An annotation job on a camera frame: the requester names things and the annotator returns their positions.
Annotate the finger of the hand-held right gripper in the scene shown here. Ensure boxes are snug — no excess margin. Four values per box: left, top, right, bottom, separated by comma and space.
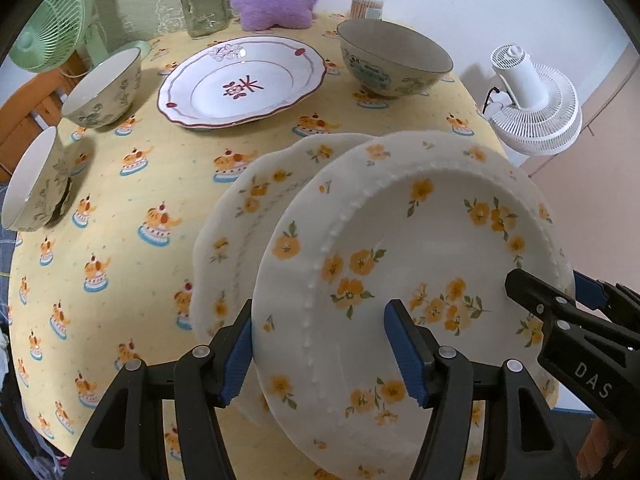
504, 269, 640, 350
574, 270, 640, 333

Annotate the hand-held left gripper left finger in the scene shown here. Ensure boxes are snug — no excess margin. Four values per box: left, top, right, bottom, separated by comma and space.
75, 299, 253, 480

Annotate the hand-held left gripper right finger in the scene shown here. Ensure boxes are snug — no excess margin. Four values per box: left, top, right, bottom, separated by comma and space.
384, 299, 583, 480

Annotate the yellow flower plate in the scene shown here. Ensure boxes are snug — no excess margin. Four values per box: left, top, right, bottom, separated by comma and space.
251, 130, 576, 480
192, 132, 376, 426

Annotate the red pattern white plate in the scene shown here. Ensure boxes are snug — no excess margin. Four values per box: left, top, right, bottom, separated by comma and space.
157, 36, 327, 130

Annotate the white floral bowl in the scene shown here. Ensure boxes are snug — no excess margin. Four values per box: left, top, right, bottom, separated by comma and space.
61, 48, 143, 128
1, 126, 96, 232

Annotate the green rim floral bowl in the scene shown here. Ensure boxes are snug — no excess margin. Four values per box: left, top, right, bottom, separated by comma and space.
336, 19, 454, 100

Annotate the person's right hand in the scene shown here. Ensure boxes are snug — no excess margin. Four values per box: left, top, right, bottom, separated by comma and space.
577, 417, 611, 468

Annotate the white desk fan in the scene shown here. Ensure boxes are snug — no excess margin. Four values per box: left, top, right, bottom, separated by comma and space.
482, 45, 583, 157

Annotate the yellow printed tablecloth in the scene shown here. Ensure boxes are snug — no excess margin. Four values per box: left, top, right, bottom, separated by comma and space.
7, 10, 561, 480

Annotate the blue plaid blanket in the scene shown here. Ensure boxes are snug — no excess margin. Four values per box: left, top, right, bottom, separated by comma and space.
0, 225, 18, 281

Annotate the wooden chair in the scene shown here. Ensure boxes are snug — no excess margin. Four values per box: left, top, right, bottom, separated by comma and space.
0, 52, 91, 181

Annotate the cotton swab container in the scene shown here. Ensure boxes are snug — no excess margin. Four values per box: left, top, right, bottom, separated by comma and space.
351, 0, 386, 22

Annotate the glass jar with black lid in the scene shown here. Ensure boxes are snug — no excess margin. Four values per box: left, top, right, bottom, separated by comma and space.
179, 0, 230, 38

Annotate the green desk fan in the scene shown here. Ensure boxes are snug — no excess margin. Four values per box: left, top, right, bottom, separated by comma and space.
10, 0, 151, 73

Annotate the black fan cable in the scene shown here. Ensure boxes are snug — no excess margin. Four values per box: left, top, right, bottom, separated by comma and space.
480, 85, 503, 113

